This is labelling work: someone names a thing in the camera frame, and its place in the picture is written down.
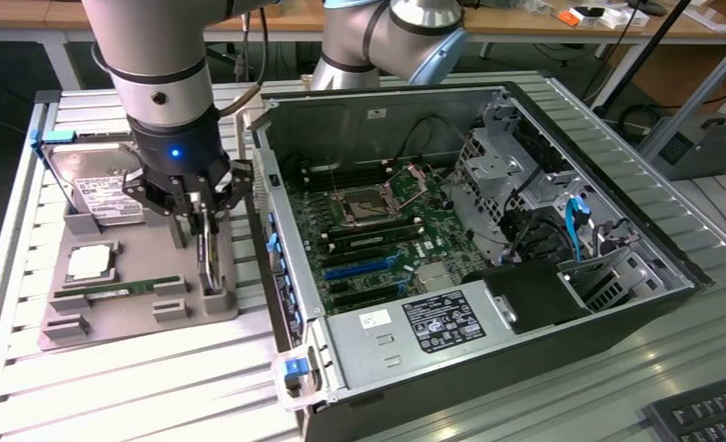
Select black keyboard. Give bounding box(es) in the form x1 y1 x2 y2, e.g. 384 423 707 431
642 372 726 442

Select black open PC case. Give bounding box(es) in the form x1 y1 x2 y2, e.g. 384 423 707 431
233 80 715 442

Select blue SATA wire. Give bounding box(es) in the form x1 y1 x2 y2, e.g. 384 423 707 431
563 195 590 266

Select wooden desk grey legs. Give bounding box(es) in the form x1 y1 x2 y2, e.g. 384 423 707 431
0 0 328 91
467 0 726 93

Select silver CPU chip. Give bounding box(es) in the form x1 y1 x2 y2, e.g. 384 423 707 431
65 245 118 280

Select metal disk bay cage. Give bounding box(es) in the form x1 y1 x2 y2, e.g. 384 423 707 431
455 126 583 259

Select green motherboard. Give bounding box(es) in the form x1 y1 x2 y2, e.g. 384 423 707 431
286 160 487 314

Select black RAM slot bank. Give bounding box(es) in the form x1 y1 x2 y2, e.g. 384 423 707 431
301 163 389 192
323 218 425 254

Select black plastic air shroud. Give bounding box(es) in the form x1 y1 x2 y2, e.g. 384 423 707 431
460 260 592 335

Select grey equipment box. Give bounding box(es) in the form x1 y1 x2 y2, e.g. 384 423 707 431
636 112 726 180

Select black graphics card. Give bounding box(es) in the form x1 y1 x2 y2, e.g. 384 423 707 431
190 209 226 297

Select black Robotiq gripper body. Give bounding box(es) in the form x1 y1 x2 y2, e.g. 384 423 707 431
128 109 234 181

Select hard disk in blue caddy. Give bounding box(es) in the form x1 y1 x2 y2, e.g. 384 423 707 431
30 130 156 227

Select CPU socket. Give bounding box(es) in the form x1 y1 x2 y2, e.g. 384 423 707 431
332 186 401 229

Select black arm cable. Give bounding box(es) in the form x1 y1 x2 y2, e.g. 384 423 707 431
214 6 270 116

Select black stand pole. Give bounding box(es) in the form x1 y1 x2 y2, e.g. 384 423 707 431
590 0 695 114

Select silver case handle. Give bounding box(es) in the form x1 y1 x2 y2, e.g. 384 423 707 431
272 352 325 411

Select black power wire bundle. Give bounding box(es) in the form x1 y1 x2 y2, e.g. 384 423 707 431
498 192 571 266

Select green RAM stick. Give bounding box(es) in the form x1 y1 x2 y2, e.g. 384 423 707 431
54 275 184 298

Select metal socket cover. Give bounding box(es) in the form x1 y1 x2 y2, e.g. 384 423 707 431
379 164 432 208

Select grey power supply unit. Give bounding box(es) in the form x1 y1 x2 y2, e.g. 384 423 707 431
323 280 518 392

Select grey plastic parts rack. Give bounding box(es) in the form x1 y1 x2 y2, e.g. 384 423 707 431
37 158 241 354

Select small white box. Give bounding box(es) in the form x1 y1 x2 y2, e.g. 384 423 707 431
595 6 651 29

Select silver chipset heat sink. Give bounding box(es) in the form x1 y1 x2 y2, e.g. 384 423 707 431
416 265 463 286

